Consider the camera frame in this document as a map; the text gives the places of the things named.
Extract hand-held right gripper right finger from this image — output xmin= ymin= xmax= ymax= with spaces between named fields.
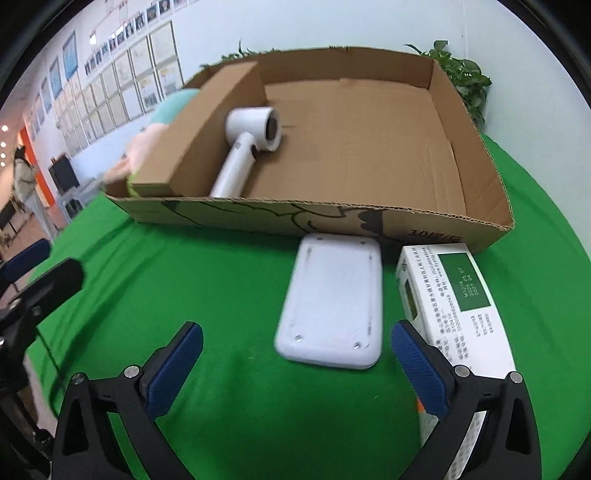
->
xmin=390 ymin=320 xmax=542 ymax=480

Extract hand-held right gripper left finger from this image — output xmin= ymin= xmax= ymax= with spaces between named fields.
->
xmin=51 ymin=322 xmax=205 ymax=480

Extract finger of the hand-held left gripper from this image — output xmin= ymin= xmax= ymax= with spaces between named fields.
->
xmin=7 ymin=258 xmax=86 ymax=320
xmin=0 ymin=239 xmax=51 ymax=283

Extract white box with green label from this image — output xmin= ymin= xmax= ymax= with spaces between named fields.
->
xmin=396 ymin=244 xmax=518 ymax=480

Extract white plastic device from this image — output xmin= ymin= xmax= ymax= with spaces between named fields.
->
xmin=274 ymin=233 xmax=383 ymax=370

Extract pink and teal plush toy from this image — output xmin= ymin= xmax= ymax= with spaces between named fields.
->
xmin=102 ymin=89 xmax=199 ymax=199

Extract long brown cardboard box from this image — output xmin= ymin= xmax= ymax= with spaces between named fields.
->
xmin=133 ymin=60 xmax=269 ymax=198

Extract large cardboard box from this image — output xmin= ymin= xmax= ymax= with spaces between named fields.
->
xmin=104 ymin=45 xmax=515 ymax=256

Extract white hair dryer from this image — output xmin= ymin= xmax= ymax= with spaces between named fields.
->
xmin=210 ymin=106 xmax=281 ymax=199

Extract grey plastic stool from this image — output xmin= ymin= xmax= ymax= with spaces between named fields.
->
xmin=60 ymin=178 xmax=109 ymax=222

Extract green tablecloth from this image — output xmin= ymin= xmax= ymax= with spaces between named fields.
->
xmin=25 ymin=131 xmax=591 ymax=480

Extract black cabinet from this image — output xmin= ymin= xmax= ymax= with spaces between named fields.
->
xmin=48 ymin=154 xmax=79 ymax=190

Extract row of portrait photos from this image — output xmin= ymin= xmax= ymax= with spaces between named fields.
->
xmin=85 ymin=0 xmax=195 ymax=70

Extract green potted plant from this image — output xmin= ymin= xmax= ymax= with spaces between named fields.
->
xmin=201 ymin=41 xmax=280 ymax=70
xmin=405 ymin=41 xmax=492 ymax=130

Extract wall of framed certificates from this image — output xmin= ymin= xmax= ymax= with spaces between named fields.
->
xmin=23 ymin=21 xmax=185 ymax=158

